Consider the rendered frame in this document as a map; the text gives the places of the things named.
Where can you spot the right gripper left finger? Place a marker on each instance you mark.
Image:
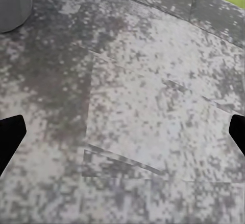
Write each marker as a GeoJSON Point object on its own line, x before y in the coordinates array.
{"type": "Point", "coordinates": [12, 132]}

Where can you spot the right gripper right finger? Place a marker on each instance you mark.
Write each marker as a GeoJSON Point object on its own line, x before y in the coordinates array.
{"type": "Point", "coordinates": [237, 131]}

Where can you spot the pot plant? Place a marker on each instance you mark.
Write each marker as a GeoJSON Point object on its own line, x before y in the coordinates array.
{"type": "Point", "coordinates": [14, 13]}

